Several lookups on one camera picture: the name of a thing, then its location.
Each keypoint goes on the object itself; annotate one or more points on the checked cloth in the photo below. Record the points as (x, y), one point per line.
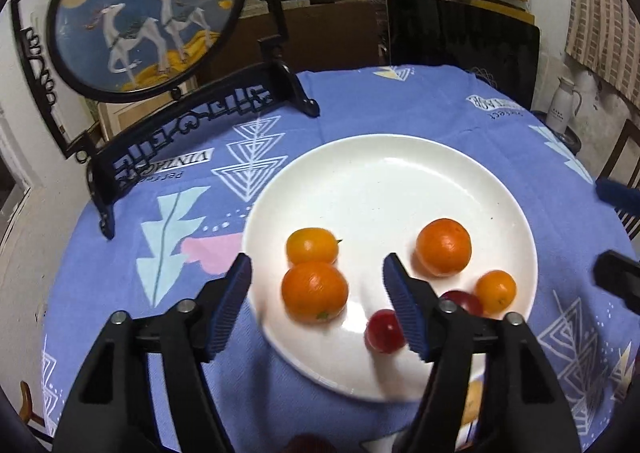
(600, 18)

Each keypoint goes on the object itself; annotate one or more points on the brown cardboard box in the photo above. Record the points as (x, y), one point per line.
(330, 33)

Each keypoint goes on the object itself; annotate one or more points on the small round black stand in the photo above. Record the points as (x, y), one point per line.
(570, 139)

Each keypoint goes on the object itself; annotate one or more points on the round deer embroidery panel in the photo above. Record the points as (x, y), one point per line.
(150, 33)

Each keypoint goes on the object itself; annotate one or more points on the yellow orange kumquat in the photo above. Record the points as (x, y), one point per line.
(311, 245)

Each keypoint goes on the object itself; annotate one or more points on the beige framed board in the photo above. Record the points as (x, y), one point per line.
(120, 118)

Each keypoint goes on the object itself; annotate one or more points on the blue printed tablecloth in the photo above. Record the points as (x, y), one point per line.
(400, 103)

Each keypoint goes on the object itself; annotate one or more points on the wooden chair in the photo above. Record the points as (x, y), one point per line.
(622, 148)

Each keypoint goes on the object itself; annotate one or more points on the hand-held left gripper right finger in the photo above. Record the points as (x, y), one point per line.
(405, 313)

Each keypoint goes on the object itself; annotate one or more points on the dark red tomato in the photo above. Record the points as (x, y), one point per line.
(467, 302)

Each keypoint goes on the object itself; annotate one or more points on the white round plate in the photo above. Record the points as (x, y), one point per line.
(380, 193)

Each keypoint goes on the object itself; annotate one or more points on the bright red cherry tomato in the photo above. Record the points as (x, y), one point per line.
(380, 333)

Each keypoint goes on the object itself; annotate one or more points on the white thermos jug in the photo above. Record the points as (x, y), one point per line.
(562, 103)

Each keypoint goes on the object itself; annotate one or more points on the small orange kumquat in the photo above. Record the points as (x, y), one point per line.
(495, 289)

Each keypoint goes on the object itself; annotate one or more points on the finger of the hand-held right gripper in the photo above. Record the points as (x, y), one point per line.
(616, 193)
(617, 275)

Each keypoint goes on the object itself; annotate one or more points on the medium orange mandarin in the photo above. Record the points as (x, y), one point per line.
(444, 247)

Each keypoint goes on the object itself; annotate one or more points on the pale yellow mandarin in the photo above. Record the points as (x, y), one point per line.
(473, 400)

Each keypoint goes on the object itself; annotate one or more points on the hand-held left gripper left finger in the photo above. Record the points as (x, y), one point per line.
(232, 308)

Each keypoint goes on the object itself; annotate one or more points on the black flat panel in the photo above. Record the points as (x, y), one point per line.
(460, 43)

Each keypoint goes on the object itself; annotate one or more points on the decorative round deer screen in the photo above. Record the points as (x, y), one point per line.
(200, 118)

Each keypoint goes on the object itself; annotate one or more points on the large orange mandarin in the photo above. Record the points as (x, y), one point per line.
(314, 292)

